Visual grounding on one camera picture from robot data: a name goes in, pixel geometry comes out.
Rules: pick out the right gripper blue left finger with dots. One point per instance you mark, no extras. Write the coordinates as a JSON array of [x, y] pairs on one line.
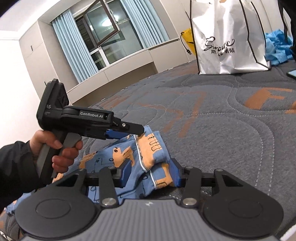
[[118, 176]]

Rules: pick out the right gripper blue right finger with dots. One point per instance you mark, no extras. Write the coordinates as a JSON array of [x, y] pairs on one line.
[[181, 175]]

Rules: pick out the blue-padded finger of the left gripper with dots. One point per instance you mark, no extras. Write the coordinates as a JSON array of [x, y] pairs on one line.
[[123, 130]]

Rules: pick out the black sleeved left forearm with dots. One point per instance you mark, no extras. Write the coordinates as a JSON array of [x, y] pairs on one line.
[[18, 172]]

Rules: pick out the person's left hand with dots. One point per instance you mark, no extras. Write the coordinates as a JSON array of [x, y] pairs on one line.
[[59, 163]]

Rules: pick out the left light blue curtain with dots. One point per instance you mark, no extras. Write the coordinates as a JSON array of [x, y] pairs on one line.
[[73, 46]]

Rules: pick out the light blue curtain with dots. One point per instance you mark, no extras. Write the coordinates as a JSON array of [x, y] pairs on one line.
[[146, 22], [73, 46]]

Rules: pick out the beige wardrobe cabinet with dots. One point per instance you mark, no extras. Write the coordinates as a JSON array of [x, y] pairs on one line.
[[44, 57]]

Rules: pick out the grey orange quilted mattress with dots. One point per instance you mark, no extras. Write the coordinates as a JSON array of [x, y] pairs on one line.
[[239, 130]]

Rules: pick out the beige window sill cabinet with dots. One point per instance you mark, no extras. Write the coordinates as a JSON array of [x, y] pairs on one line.
[[129, 70]]

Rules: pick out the right light blue curtain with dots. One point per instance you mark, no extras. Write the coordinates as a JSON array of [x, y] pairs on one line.
[[146, 22]]

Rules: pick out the yellow bag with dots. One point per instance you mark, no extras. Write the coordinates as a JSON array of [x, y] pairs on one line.
[[186, 39]]

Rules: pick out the white shopping bag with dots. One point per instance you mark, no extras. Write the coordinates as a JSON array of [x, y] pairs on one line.
[[228, 37]]

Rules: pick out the smartphone on bed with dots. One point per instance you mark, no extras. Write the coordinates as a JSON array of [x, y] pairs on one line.
[[292, 74]]

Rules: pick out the blue crumpled cloth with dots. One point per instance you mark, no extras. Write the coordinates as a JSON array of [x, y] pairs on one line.
[[278, 49]]

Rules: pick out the window with dark frame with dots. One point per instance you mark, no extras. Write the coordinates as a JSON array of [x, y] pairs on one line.
[[108, 37]]

